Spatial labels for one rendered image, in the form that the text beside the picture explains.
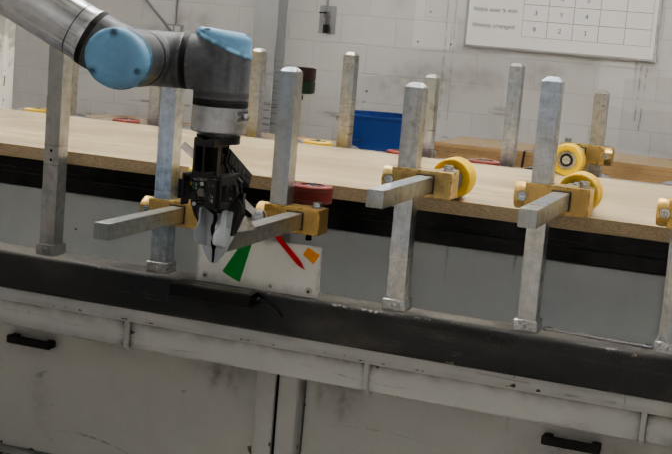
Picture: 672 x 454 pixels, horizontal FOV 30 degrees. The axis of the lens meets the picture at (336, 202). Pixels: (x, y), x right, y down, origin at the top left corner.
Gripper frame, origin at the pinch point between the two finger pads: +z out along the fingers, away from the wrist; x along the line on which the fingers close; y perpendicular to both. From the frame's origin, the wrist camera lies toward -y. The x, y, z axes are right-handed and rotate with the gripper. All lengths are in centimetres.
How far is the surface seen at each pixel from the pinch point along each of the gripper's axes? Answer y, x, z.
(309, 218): -34.2, 2.9, -2.6
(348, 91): -144, -31, -22
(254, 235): -12.1, 1.4, -1.8
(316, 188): -39.1, 2.0, -7.8
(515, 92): -144, 16, -26
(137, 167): -51, -44, -6
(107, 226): -5.4, -23.8, -0.9
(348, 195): -51, 4, -6
